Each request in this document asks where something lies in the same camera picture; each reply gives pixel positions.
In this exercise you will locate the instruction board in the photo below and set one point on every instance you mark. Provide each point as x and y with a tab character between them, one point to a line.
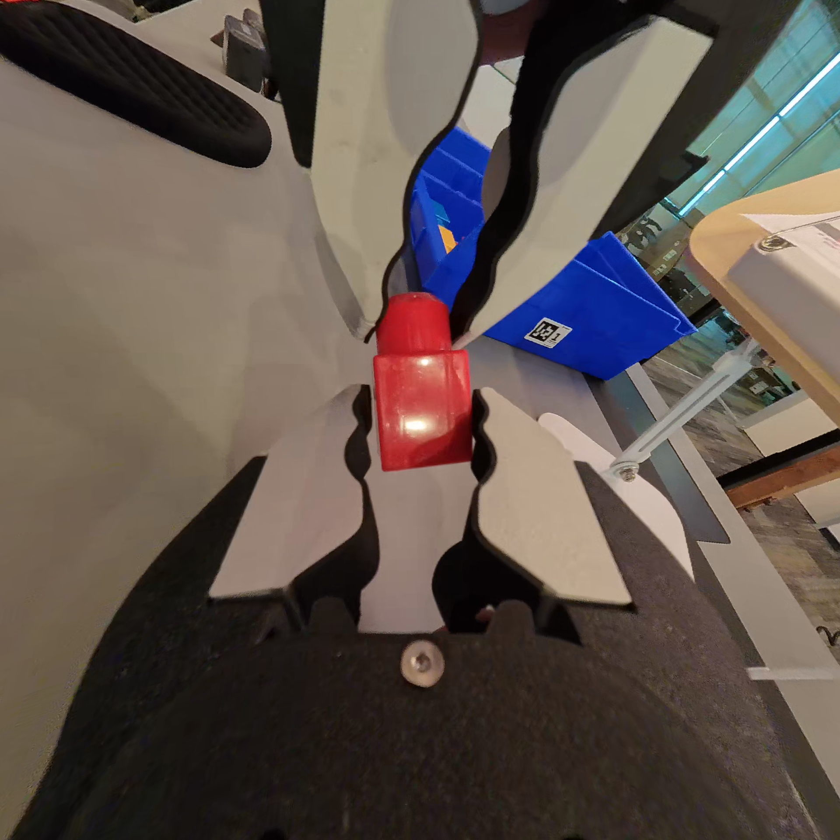
788	276

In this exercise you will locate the blue plastic bin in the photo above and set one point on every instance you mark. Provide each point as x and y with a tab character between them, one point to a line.
604	309

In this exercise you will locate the pile of coloured toy blocks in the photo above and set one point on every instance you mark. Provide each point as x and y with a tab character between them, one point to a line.
449	240

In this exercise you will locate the black ribbed wrist rest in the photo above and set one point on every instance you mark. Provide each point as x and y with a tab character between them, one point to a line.
131	79

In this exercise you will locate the black charger blocks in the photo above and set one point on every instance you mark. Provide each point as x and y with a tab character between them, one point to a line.
247	53

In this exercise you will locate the grey desk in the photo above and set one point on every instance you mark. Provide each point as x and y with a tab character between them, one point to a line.
131	328

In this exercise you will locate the wooden side table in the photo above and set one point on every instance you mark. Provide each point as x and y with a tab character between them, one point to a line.
788	475

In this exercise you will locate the red toy building block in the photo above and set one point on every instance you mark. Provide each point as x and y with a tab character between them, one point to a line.
423	394

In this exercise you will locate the white document stand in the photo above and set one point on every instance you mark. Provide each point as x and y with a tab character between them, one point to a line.
643	460

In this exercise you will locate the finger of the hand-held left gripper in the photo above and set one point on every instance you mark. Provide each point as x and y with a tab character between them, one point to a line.
381	105
604	145

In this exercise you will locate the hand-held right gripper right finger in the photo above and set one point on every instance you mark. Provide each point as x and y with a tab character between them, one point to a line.
551	525

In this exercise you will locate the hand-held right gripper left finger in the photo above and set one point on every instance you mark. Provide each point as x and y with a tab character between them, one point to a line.
295	525

